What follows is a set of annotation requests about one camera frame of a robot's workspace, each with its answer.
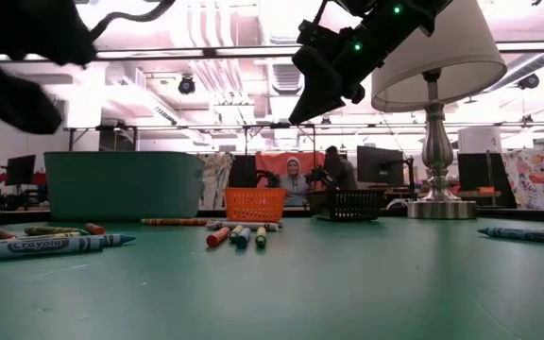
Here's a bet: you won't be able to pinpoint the white patterned cloth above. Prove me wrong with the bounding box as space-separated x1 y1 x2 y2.
202 152 235 211

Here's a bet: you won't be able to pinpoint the silver table lamp white shade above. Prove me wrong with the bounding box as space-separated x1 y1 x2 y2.
370 0 509 221

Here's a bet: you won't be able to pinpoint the black mesh basket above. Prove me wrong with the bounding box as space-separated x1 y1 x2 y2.
307 188 386 222

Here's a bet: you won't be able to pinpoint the black computer monitor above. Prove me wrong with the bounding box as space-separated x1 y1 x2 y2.
356 144 405 187
5 154 38 187

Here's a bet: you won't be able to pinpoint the orange mesh basket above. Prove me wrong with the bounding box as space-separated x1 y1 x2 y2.
223 187 287 223

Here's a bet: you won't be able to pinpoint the teal plastic bin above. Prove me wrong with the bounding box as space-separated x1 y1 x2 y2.
43 150 206 222

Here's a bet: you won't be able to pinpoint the floral patterned cloth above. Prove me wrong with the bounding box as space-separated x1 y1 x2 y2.
501 148 544 212

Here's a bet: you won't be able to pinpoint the black metal frame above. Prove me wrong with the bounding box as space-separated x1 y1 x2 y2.
62 123 318 153

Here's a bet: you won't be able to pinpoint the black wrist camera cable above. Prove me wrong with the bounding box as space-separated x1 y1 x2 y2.
88 0 178 43

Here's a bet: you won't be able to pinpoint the large blue crayon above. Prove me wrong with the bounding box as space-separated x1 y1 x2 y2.
477 226 544 247
0 233 137 264

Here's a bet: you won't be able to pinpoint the orange backdrop cloth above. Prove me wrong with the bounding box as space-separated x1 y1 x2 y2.
254 151 327 191

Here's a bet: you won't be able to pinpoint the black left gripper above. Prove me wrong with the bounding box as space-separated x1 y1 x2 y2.
0 0 97 135

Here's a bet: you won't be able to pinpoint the person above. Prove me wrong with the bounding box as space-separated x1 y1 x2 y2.
323 144 359 191
279 156 312 208

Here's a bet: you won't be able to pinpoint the white cylinder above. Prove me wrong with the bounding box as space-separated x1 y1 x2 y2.
457 126 502 155

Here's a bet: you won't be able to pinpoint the silver ventilation duct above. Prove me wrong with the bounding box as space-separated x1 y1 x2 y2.
256 0 324 152

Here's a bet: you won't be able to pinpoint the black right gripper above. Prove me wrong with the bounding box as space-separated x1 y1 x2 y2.
288 23 396 126

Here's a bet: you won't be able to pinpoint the black ceiling spotlight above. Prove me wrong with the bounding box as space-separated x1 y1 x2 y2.
178 75 197 97
517 73 541 92

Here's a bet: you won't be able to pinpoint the small crayons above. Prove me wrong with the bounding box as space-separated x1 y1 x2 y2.
23 226 90 237

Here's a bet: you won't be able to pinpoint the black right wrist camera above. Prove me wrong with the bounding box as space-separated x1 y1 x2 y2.
297 18 353 56

